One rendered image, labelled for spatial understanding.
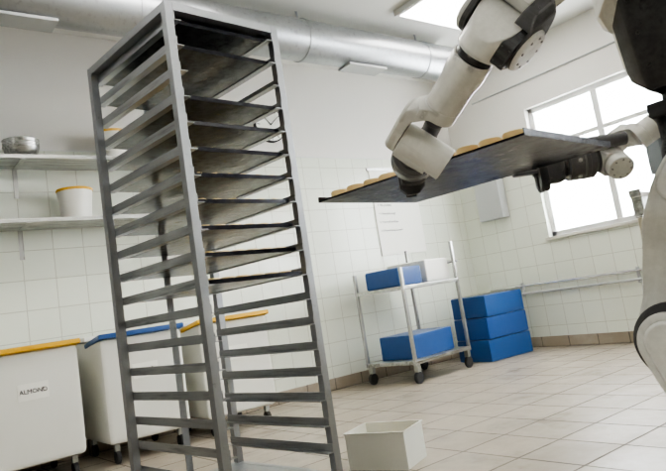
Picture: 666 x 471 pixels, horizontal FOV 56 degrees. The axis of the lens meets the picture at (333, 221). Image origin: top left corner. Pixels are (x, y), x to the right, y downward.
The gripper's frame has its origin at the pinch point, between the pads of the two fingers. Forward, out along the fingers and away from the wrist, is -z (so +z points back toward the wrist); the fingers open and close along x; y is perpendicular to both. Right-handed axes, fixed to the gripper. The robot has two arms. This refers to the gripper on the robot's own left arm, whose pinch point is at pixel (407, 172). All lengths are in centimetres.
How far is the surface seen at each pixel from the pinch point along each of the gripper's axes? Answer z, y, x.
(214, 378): -59, 62, -44
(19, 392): -208, 204, -50
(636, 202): -25, -60, -12
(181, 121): -59, 63, 39
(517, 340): -470, -132, -87
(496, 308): -456, -113, -54
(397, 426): -163, 4, -87
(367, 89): -487, -30, 182
